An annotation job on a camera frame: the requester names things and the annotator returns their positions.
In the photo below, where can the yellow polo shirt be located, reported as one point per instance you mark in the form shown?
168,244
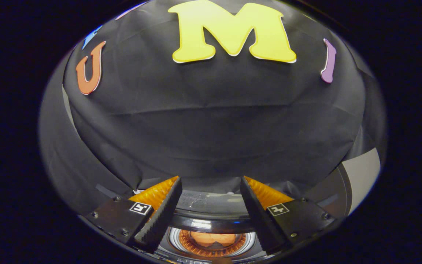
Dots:
213,239

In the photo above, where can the dark washing machine lid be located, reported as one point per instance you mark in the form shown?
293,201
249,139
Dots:
211,222

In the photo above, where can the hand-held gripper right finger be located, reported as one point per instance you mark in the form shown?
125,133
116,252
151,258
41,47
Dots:
260,216

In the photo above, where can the black backdrop cloth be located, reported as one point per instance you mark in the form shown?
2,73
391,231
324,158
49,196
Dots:
214,110

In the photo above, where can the grey washing machine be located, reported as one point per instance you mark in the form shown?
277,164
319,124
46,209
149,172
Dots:
196,259

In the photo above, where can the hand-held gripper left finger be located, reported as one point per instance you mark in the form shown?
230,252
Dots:
159,216

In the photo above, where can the grey cabinet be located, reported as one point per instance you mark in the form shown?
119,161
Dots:
361,176

